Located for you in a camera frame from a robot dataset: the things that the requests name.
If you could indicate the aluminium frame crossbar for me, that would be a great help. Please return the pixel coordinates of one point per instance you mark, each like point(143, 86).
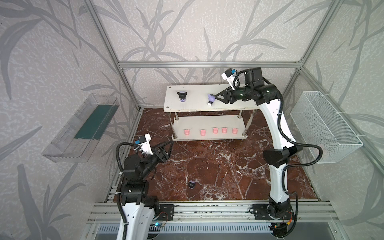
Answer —
point(208, 64)

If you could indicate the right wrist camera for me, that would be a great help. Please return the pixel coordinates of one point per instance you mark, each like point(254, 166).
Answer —
point(231, 76)

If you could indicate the dark round toy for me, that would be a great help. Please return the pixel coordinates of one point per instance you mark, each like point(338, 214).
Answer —
point(191, 184)
point(182, 95)

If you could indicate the purple figure toy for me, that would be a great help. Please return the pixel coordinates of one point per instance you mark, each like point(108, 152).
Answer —
point(211, 99)

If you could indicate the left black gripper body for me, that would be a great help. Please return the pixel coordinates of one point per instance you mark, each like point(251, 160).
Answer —
point(162, 154)

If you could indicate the white wire mesh basket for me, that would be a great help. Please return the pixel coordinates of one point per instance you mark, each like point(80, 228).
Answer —
point(319, 123)

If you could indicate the white two-tier shelf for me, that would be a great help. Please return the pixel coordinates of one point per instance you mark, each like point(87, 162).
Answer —
point(199, 98)

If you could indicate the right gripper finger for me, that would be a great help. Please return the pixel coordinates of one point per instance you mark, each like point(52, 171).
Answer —
point(228, 92)
point(225, 101)

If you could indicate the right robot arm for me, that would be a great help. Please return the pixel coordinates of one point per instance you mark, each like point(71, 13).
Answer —
point(250, 85)

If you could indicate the black mounting plate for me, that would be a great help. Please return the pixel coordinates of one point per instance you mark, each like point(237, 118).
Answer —
point(264, 211)
point(166, 212)

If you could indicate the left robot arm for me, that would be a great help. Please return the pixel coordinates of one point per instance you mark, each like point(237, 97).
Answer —
point(138, 210)

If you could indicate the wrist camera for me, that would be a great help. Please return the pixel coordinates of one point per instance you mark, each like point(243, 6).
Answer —
point(231, 76)
point(143, 146)

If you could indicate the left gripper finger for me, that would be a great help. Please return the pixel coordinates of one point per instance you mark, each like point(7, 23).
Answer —
point(165, 146)
point(162, 156)

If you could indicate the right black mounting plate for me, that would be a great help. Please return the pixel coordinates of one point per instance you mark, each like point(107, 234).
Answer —
point(264, 211)

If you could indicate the clear plastic wall bin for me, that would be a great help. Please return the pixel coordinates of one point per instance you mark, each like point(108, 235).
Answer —
point(77, 140)

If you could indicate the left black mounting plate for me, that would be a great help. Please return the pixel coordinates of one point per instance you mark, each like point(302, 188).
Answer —
point(166, 212)

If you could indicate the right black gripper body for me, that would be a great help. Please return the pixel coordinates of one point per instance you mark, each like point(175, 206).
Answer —
point(229, 93)

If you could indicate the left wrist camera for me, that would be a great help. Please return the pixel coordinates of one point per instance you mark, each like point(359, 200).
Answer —
point(143, 146)

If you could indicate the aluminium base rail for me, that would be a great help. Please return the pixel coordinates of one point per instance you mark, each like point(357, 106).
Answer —
point(218, 211)

